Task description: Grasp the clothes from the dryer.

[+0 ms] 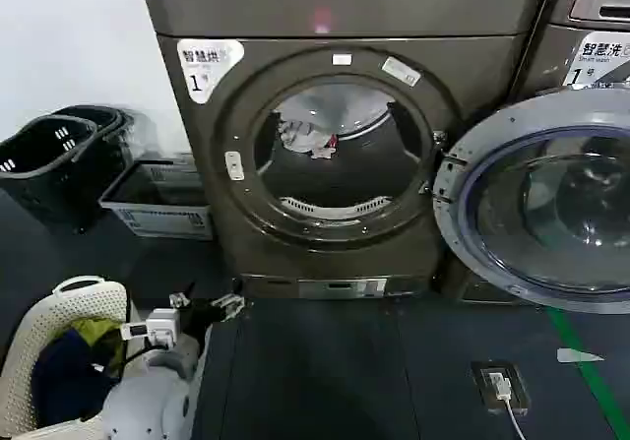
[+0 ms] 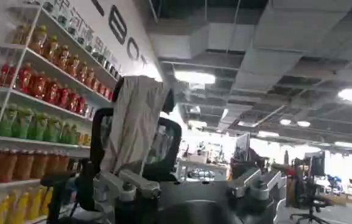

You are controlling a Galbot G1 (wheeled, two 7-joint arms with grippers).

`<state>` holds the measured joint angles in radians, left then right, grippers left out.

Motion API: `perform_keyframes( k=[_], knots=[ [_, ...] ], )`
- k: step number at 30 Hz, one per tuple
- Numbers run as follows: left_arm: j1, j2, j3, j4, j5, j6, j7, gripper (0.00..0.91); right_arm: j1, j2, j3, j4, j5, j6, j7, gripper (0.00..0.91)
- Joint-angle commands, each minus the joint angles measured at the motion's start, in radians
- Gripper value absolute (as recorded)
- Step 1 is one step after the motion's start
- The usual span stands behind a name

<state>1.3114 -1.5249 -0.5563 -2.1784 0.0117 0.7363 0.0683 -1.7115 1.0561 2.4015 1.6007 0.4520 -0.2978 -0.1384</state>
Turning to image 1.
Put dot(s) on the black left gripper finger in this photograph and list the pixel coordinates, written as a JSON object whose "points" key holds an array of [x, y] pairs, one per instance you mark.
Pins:
{"points": [[229, 305], [179, 299]]}

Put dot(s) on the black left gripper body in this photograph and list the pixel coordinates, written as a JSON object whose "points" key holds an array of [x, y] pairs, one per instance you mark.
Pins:
{"points": [[199, 318]]}

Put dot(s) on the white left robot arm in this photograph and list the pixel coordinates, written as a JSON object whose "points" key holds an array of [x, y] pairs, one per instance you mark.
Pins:
{"points": [[147, 400]]}

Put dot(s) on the white printed cardboard box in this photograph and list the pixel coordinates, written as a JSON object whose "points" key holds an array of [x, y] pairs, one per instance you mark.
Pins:
{"points": [[162, 218]]}

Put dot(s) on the yellow-green garment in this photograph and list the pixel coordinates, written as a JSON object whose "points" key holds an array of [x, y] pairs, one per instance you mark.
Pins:
{"points": [[101, 334]]}

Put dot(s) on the white perforated laundry basket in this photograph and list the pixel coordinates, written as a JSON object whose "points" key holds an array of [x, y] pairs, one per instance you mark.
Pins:
{"points": [[59, 307]]}

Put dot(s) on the dark blue garment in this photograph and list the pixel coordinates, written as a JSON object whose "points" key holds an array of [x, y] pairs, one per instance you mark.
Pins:
{"points": [[69, 376]]}

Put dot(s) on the white lint filter grille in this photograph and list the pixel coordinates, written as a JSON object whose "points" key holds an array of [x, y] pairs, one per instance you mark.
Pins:
{"points": [[334, 209]]}

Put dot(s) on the black plastic laundry basket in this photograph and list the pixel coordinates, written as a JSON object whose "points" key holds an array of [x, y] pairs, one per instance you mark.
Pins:
{"points": [[44, 174], [113, 130]]}

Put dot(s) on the white and red garment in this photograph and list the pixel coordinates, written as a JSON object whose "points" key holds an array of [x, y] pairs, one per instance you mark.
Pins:
{"points": [[307, 137]]}

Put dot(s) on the white number sticker on dryer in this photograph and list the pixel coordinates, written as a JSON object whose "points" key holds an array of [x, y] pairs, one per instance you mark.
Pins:
{"points": [[202, 68]]}

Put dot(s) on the small white label on dryer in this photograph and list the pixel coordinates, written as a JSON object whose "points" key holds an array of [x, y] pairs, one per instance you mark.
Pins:
{"points": [[342, 59]]}

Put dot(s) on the white power plug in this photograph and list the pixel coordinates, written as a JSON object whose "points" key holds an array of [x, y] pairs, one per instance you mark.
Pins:
{"points": [[499, 383]]}

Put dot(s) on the grey dryer with open drum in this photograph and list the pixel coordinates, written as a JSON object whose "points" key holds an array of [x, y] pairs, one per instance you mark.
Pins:
{"points": [[443, 115]]}

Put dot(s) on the slanted white label on dryer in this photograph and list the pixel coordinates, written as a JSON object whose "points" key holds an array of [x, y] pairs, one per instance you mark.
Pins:
{"points": [[401, 71]]}

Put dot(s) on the floor power socket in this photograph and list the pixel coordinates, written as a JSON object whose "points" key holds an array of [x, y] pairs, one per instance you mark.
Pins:
{"points": [[522, 391]]}

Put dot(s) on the round glass dryer door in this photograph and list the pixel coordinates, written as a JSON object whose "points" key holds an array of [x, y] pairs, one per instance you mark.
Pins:
{"points": [[541, 199]]}

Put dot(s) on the white paper scrap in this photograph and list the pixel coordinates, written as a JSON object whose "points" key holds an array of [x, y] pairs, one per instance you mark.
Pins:
{"points": [[578, 355]]}

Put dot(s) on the grey washing machine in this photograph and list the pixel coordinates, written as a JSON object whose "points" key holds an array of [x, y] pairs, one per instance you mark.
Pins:
{"points": [[553, 56]]}

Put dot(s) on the white number sticker on washer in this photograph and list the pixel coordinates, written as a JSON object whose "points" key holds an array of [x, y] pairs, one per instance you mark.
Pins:
{"points": [[598, 63]]}

